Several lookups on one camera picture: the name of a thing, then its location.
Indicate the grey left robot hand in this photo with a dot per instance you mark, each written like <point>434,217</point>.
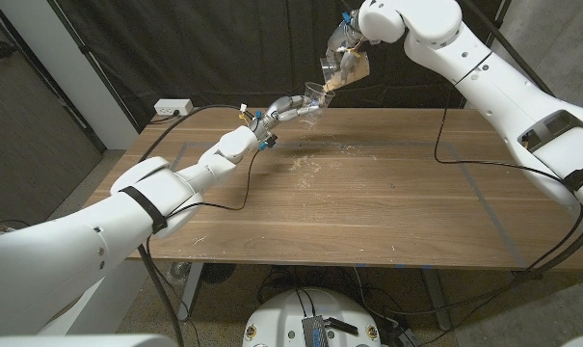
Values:
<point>276,111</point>

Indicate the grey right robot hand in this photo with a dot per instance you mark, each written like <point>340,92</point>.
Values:
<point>346,43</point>

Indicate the clear plastic cup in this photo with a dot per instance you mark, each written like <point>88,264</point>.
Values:
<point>315,96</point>
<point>361,67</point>

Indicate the brown sugar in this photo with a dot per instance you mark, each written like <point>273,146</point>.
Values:
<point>358,72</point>

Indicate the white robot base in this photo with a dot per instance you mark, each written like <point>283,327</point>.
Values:
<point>281,313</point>

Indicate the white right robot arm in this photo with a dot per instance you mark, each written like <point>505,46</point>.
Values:
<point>488,82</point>

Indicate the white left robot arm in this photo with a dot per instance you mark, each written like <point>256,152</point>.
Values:
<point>55,270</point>

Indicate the spilled sugar crumbs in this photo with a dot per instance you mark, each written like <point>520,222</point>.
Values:
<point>298,164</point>

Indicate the black backdrop curtain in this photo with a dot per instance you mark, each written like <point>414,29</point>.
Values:
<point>223,48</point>

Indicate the white power strip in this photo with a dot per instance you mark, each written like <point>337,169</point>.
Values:
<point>174,106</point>

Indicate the black round fan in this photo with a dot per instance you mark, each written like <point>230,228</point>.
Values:
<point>219,272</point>

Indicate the clear plastic wrapper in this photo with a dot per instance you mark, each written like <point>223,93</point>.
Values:
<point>177,271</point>

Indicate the grey table leg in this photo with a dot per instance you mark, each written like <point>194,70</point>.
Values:
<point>191,289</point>
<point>436,299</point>

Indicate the black backdrop stand pole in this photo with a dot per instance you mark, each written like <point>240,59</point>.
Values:
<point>84,48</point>

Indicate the grey finned electronics box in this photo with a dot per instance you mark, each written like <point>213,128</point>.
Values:
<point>314,332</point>

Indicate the black electronics box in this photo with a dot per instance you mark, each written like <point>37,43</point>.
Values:
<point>341,326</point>

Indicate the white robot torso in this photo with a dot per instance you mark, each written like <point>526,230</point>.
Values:
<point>79,342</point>

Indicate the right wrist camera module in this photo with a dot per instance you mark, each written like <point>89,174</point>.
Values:
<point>347,17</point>

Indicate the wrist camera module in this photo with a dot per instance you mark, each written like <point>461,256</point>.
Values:
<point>347,17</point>
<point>268,142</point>

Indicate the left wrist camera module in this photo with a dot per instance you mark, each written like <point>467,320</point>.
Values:
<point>268,142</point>

